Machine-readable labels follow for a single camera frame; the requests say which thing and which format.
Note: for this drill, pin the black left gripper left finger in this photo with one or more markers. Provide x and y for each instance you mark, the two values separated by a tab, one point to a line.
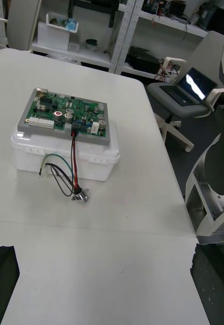
1	284

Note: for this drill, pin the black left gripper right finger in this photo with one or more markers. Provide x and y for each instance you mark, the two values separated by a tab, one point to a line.
213	287

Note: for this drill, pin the milky plastic box with lid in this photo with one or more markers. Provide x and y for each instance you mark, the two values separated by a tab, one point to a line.
91	165

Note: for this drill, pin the grey office chair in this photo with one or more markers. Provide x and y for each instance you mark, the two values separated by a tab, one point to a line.
193	111

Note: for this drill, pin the black laptop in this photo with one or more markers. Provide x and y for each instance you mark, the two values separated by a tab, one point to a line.
183	95

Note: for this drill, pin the white shelf with goods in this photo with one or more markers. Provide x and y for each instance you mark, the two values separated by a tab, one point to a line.
167	20
91	54

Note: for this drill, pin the green circuit board grey frame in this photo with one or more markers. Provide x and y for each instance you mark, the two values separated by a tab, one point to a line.
66	116

